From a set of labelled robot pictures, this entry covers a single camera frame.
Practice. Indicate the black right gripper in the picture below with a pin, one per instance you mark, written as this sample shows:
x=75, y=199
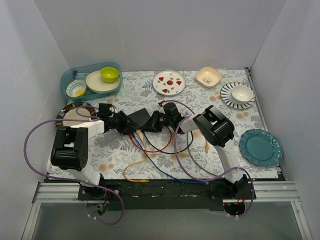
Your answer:
x=153, y=122

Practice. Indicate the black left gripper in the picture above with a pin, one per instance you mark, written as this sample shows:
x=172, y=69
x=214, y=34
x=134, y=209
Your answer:
x=124, y=123

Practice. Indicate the black network switch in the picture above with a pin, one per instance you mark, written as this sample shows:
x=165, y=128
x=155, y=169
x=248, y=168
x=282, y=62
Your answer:
x=139, y=118

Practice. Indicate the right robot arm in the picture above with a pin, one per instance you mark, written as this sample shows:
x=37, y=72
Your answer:
x=217, y=129

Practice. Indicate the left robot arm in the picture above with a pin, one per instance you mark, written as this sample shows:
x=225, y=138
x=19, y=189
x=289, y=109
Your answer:
x=70, y=149

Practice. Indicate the floral tablecloth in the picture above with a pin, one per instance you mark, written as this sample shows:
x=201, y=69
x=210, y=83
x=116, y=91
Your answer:
x=143, y=156

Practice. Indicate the strawberry pattern plate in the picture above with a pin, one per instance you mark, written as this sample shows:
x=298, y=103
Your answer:
x=168, y=83

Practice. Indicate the lime green bowl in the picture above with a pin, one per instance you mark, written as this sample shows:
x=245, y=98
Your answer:
x=109, y=74

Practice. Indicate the cream plate in basin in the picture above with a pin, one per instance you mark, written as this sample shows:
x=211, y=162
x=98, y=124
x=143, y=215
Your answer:
x=95, y=83

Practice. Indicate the teal plastic basin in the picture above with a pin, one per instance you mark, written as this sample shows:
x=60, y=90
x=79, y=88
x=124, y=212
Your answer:
x=80, y=73

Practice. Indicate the dark rimmed plate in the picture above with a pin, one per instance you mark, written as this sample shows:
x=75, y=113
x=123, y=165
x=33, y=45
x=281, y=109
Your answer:
x=75, y=111

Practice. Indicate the blue patterned small bowl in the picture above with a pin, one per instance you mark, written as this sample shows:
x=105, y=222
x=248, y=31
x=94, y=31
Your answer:
x=76, y=88

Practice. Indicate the beige square bowl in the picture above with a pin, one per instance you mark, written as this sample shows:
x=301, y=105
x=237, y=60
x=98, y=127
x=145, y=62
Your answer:
x=208, y=77

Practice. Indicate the blue striped plate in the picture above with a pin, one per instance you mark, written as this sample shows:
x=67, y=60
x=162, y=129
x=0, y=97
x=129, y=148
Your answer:
x=225, y=93

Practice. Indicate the white bowl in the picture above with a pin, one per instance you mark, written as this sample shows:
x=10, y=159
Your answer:
x=242, y=93

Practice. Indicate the teal scalloped plate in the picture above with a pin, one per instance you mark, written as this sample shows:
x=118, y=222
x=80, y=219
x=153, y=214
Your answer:
x=261, y=148

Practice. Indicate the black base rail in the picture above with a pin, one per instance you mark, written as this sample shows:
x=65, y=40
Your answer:
x=163, y=194

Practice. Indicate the aluminium frame rail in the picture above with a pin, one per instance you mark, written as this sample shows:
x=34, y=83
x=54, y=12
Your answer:
x=166, y=210

